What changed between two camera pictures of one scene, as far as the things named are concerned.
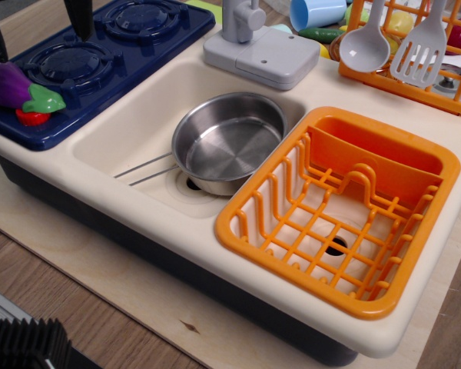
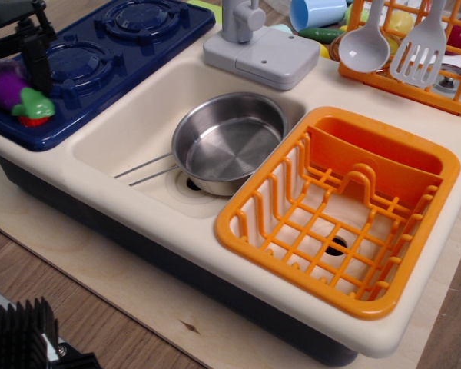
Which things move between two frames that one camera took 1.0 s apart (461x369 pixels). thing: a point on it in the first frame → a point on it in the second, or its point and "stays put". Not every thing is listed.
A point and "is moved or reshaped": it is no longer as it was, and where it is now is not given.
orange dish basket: [347, 207] stays put
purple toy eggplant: [5, 85] is moved or reshaped
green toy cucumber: [320, 34] stays put
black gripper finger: [81, 12] → [32, 30]
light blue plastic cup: [307, 14] stays put
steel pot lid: [447, 85] stays put
